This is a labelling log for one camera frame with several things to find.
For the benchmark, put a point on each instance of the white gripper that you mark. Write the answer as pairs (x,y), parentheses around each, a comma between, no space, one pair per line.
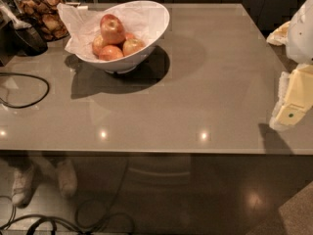
(301,33)

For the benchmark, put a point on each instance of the red apple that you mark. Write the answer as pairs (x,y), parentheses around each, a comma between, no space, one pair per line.
(112,29)
(129,35)
(110,52)
(132,45)
(98,44)

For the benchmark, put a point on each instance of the white ceramic bowl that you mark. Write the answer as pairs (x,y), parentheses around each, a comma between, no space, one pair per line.
(130,61)

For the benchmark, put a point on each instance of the white paper liner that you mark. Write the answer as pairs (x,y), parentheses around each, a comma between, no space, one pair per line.
(73,18)

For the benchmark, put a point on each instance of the right white shoe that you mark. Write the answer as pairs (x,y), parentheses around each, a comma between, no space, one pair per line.
(66,178)

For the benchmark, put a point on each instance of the white shoe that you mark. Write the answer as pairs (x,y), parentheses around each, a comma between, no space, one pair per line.
(66,178)
(22,186)

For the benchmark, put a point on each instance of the glass jar of snacks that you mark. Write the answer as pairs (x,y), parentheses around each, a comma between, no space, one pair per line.
(47,17)

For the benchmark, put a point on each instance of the black round appliance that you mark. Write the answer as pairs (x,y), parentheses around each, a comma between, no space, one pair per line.
(26,36)

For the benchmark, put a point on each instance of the left white shoe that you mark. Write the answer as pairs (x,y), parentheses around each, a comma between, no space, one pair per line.
(22,186)

